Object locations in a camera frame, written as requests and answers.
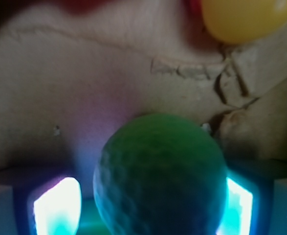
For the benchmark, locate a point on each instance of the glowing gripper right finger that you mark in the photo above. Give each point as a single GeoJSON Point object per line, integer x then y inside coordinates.
{"type": "Point", "coordinates": [257, 199]}

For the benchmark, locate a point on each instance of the crumpled brown paper bag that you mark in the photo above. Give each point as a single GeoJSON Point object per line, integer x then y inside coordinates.
{"type": "Point", "coordinates": [73, 71]}

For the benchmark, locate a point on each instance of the green flat plastic block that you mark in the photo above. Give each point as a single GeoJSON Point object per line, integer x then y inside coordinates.
{"type": "Point", "coordinates": [90, 220]}

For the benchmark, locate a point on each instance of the green dimpled ball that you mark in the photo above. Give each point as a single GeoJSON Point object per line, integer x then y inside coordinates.
{"type": "Point", "coordinates": [161, 174]}

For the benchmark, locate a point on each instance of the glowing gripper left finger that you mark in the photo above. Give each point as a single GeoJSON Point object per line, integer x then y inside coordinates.
{"type": "Point", "coordinates": [39, 201]}

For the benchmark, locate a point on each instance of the yellow rubber duck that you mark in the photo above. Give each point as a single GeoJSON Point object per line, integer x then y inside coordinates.
{"type": "Point", "coordinates": [241, 21]}

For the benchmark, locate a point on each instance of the orange toy carrot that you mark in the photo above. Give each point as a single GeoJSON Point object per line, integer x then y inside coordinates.
{"type": "Point", "coordinates": [194, 5]}

